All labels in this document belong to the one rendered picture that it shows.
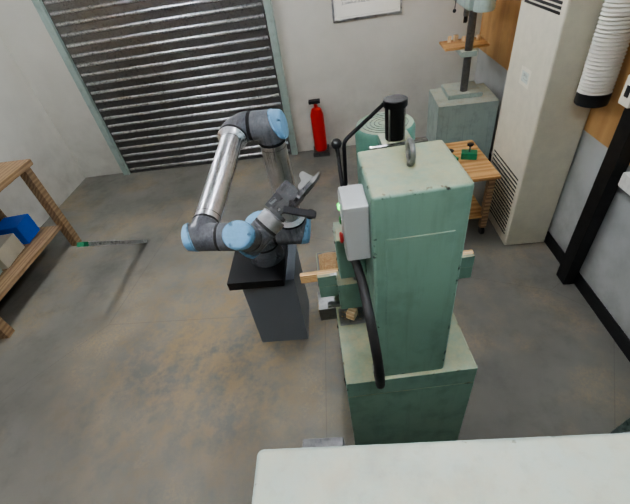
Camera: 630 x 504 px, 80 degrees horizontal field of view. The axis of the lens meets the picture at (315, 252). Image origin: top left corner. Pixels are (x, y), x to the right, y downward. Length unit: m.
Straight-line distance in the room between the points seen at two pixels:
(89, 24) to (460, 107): 3.49
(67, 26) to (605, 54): 4.28
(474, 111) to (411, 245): 2.73
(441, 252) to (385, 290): 0.17
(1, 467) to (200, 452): 1.11
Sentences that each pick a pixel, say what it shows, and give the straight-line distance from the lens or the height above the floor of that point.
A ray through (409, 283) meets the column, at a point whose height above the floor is 1.25.
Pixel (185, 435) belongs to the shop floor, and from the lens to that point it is 2.35.
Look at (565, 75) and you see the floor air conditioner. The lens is 2.57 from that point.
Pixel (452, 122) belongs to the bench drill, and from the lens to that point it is 3.55.
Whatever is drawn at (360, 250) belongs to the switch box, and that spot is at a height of 1.35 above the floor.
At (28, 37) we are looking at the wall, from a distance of 5.01.
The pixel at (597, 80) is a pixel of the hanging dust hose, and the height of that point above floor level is 1.21.
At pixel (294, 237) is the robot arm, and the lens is 1.90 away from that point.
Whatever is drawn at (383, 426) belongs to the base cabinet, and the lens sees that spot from 1.65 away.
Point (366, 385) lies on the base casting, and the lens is 1.35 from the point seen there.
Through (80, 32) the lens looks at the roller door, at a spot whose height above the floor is 1.50.
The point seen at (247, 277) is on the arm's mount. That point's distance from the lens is 2.03.
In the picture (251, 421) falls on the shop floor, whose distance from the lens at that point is 2.25.
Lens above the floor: 1.96
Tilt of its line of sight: 41 degrees down
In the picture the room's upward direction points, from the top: 10 degrees counter-clockwise
